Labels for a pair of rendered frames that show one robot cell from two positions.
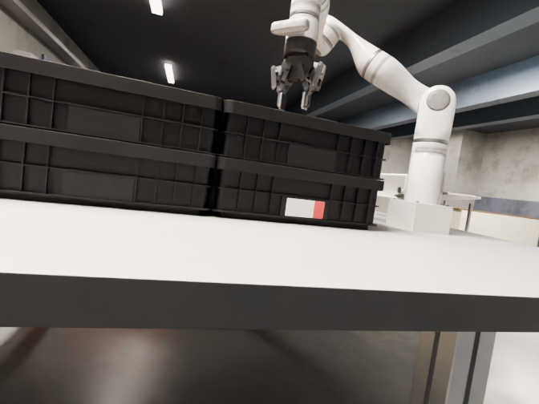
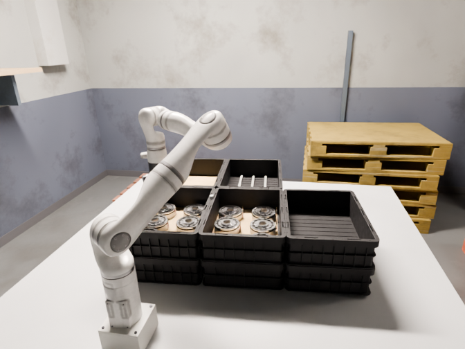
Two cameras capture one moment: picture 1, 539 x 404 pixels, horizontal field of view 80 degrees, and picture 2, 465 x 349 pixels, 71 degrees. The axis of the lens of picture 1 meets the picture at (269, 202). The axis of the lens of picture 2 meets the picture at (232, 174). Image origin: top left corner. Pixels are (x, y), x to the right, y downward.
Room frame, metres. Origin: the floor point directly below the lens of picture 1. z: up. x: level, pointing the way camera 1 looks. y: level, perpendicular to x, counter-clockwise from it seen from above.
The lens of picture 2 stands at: (1.58, -0.97, 1.52)
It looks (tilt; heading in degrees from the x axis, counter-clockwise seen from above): 22 degrees down; 116
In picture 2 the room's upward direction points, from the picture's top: 2 degrees counter-clockwise
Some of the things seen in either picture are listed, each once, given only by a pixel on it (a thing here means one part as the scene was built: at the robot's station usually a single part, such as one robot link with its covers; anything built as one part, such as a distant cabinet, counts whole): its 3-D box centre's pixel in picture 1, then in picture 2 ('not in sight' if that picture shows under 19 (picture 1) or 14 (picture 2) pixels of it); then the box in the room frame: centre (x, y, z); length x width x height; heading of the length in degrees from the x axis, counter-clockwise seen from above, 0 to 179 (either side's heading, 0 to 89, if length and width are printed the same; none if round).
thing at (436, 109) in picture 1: (434, 119); (113, 246); (0.94, -0.44, 1.02); 0.09 x 0.09 x 0.17; 69
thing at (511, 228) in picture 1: (484, 228); not in sight; (6.94, -4.70, 0.37); 2.17 x 0.69 x 0.73; 105
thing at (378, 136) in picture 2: not in sight; (362, 171); (1.40, 2.12, 0.39); 1.11 x 0.77 x 0.79; 15
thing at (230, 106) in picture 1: (290, 131); (171, 208); (0.83, -0.03, 0.92); 0.40 x 0.30 x 0.02; 109
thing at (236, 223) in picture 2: not in sight; (226, 223); (1.04, 0.05, 0.86); 0.10 x 0.10 x 0.01
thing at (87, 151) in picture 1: (111, 171); not in sight; (0.70, 0.35, 0.76); 0.40 x 0.30 x 0.12; 109
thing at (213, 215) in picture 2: not in sight; (245, 222); (1.11, 0.07, 0.87); 0.40 x 0.30 x 0.11; 109
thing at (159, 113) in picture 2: not in sight; (160, 117); (0.82, -0.02, 1.29); 0.14 x 0.09 x 0.07; 165
